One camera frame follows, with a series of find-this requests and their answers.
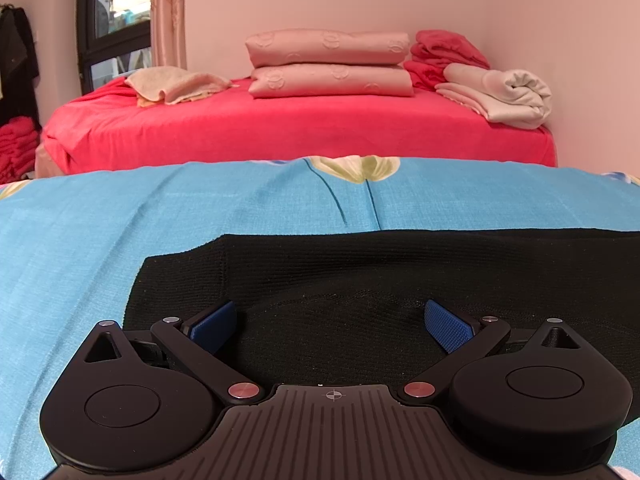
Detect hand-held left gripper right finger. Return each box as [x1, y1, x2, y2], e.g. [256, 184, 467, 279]
[397, 299, 587, 405]

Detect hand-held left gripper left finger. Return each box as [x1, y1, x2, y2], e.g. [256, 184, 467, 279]
[75, 301, 267, 407]

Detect black pants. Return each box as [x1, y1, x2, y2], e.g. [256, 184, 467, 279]
[122, 227, 640, 402]

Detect blue floral bed sheet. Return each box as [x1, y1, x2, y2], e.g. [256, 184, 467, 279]
[0, 155, 640, 480]

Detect pink bed mattress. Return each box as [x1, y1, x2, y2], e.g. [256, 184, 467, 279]
[35, 76, 559, 179]

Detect white folded blanket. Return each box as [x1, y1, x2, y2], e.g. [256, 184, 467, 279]
[435, 62, 554, 131]

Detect beige towel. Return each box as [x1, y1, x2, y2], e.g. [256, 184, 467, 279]
[123, 66, 234, 109]

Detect red cloth pile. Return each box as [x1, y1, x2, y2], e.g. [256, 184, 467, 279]
[0, 115, 42, 186]

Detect pink embossed pillow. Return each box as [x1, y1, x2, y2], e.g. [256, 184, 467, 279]
[244, 28, 412, 67]
[248, 64, 415, 100]

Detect red folded blanket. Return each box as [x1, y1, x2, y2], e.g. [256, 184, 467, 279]
[403, 29, 491, 92]

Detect pink curtain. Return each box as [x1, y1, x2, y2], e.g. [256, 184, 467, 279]
[150, 0, 189, 72]

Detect black hanging clothes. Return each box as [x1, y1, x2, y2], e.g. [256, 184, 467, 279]
[0, 4, 41, 127]

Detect dark framed window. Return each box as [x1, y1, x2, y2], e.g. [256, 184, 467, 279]
[77, 0, 154, 96]

